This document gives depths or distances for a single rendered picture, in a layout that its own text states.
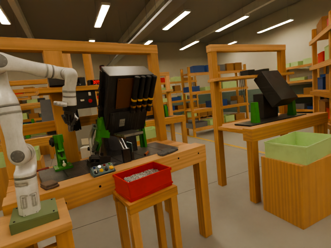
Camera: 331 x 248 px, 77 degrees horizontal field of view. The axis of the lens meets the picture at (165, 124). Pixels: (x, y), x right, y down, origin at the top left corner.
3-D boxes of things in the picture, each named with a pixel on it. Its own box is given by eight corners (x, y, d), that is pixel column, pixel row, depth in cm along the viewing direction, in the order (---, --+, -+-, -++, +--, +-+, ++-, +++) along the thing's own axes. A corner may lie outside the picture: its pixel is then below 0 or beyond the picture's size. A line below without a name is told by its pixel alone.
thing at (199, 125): (250, 125, 766) (247, 61, 737) (194, 137, 665) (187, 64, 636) (239, 124, 815) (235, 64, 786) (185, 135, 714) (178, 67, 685)
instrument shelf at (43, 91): (143, 86, 208) (143, 81, 208) (39, 93, 159) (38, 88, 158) (132, 88, 229) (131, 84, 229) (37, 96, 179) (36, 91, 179)
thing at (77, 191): (207, 160, 195) (205, 144, 193) (7, 232, 112) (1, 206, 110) (196, 157, 206) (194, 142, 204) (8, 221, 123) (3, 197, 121)
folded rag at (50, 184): (40, 187, 131) (39, 183, 130) (53, 182, 137) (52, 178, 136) (46, 191, 124) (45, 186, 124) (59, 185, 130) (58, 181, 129)
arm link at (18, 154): (-10, 109, 90) (1, 108, 99) (8, 169, 93) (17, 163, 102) (15, 105, 92) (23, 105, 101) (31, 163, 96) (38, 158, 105)
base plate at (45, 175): (179, 149, 194) (179, 146, 193) (43, 189, 133) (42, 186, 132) (155, 143, 228) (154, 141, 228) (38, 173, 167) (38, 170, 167)
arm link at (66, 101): (52, 105, 116) (51, 93, 114) (69, 103, 125) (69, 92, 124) (63, 107, 112) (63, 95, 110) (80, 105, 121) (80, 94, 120)
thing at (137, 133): (143, 135, 162) (143, 131, 162) (124, 139, 153) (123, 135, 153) (123, 131, 194) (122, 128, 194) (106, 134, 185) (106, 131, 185)
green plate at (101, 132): (109, 144, 166) (112, 117, 166) (98, 143, 161) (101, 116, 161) (104, 142, 175) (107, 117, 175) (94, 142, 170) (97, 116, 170)
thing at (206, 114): (207, 115, 1226) (206, 103, 1217) (216, 116, 1155) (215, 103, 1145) (189, 118, 1173) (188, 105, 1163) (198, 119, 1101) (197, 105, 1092)
